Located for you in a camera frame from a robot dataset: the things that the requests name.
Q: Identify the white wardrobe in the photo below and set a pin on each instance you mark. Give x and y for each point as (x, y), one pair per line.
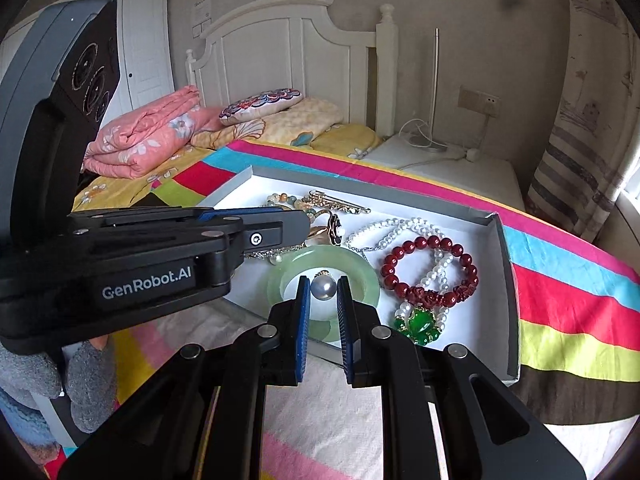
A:
(145, 40)

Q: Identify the wall socket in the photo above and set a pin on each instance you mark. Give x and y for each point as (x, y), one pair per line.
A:
(479, 101)

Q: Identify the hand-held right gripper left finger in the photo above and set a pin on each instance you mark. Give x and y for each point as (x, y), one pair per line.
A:
(302, 330)

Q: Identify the striped curtain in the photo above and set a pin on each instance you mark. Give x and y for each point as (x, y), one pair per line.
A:
(585, 150)

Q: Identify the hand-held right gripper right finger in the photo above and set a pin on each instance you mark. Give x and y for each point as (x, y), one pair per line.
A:
(345, 330)

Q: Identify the white jewelry box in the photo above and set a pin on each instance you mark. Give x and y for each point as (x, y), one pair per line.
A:
(480, 260)

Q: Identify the green jade bangle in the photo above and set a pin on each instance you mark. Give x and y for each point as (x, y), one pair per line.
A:
(357, 272)

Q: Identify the person's left hand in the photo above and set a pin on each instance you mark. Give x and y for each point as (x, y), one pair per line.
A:
(92, 385)

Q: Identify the folded pink floral quilt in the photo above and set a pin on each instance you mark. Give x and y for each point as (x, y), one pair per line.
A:
(140, 135)

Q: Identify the white nightstand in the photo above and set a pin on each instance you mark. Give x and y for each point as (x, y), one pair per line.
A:
(470, 180)

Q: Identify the yellow pillow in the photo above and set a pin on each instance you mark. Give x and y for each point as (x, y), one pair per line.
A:
(300, 120)

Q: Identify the white power adapter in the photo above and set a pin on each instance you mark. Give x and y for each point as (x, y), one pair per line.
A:
(473, 154)

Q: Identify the patterned embroidered pillow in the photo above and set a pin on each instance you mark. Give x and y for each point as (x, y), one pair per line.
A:
(260, 105)

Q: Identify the gold pin brooch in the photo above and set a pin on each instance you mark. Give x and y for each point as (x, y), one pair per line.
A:
(340, 203)

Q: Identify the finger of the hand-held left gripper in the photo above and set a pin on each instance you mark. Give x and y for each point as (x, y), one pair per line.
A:
(272, 235)
(220, 214)

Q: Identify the pearl earring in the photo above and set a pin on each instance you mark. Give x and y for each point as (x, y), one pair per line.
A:
(322, 290)

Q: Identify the wall paper notice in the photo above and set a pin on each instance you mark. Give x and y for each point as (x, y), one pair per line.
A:
(202, 15)

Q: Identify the yellow floral bedsheet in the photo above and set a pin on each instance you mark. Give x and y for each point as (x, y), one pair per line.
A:
(125, 185)

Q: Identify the black and gold brooch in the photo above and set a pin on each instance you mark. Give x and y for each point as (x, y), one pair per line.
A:
(332, 225)

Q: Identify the green gem pendant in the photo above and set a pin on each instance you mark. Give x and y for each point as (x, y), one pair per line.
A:
(419, 327)

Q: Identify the striped colourful blanket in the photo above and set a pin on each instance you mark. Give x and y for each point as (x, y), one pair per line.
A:
(560, 300)

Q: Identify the white wooden headboard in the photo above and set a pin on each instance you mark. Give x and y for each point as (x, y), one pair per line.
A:
(280, 55)

